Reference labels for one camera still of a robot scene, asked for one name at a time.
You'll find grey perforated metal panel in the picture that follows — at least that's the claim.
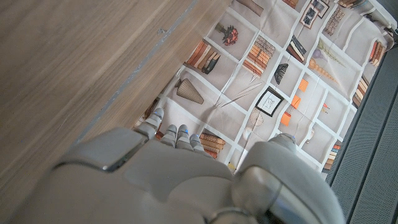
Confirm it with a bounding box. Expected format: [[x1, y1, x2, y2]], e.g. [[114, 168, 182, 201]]
[[323, 46, 398, 224]]

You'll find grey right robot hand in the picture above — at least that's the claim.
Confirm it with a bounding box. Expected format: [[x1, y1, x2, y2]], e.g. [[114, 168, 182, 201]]
[[9, 108, 346, 224]]

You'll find printed bookshelf fabric backdrop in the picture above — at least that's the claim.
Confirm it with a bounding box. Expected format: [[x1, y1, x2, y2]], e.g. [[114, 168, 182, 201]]
[[133, 0, 397, 175]]

